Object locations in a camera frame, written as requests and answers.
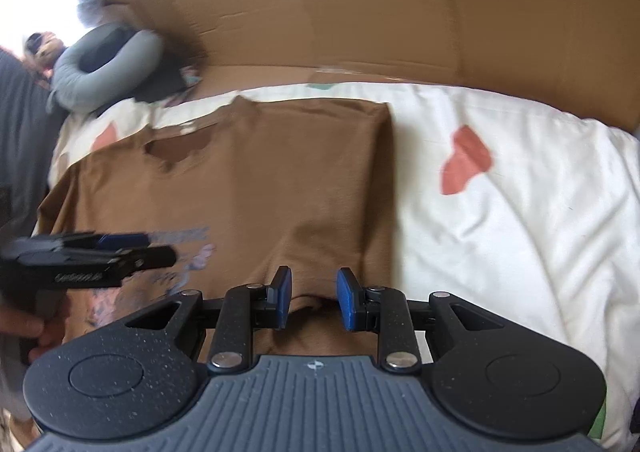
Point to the brown cardboard box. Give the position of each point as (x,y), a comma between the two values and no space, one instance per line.
(400,1)

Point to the cream printed blanket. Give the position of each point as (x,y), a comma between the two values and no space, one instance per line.
(500,242)

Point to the person's left hand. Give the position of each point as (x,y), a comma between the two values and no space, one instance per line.
(20,321)

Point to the grey neck pillow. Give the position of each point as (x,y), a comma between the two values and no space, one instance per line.
(70,81)

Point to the pastel patterned cloth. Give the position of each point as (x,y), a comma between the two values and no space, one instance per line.
(191,76)

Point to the dark grey pillow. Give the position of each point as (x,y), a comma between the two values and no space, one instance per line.
(25,131)

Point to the brown teddy bear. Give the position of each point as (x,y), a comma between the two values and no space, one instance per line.
(45,49)

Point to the grey fluffy pompom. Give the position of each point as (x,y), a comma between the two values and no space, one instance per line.
(92,4)

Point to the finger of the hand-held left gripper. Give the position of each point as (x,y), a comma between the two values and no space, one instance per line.
(120,240)
(150,258)

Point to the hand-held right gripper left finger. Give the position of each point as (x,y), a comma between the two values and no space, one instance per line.
(284,294)

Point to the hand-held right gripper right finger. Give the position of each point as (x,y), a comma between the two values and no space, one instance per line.
(347,299)

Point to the brown printed t-shirt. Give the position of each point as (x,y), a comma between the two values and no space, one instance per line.
(275,192)

